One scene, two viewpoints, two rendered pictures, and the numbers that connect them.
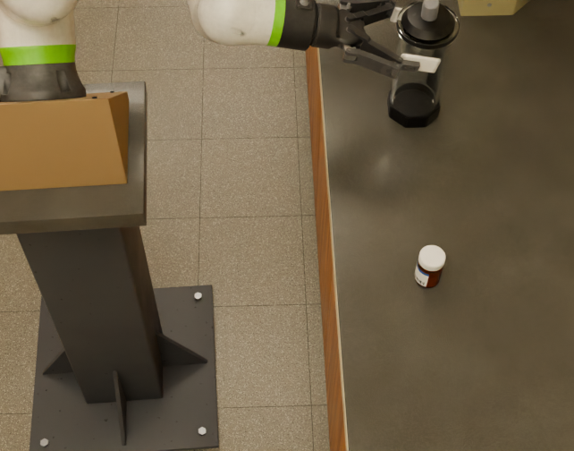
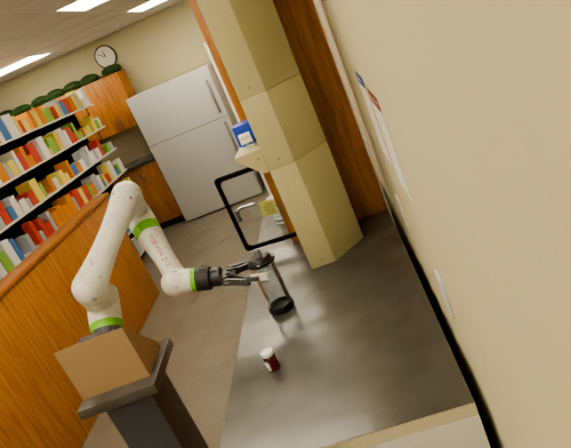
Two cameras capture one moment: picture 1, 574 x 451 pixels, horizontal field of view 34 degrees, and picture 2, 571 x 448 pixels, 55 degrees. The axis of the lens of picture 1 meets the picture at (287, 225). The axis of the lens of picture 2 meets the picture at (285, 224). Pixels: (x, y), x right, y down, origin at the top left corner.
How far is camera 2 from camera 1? 1.09 m
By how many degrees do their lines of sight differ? 38
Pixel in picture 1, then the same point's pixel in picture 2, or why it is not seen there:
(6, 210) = (96, 401)
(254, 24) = (180, 281)
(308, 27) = (205, 276)
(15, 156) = (95, 371)
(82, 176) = (128, 376)
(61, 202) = (120, 391)
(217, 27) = (166, 286)
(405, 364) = (255, 405)
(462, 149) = (302, 315)
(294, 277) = not seen: outside the picture
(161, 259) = not seen: outside the picture
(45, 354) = not seen: outside the picture
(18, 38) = (92, 318)
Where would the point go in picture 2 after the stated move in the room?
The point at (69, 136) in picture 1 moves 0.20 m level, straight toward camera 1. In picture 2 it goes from (114, 353) to (111, 380)
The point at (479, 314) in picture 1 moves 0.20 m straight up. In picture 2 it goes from (296, 374) to (272, 323)
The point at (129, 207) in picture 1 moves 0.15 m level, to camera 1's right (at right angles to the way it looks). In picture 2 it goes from (148, 384) to (184, 372)
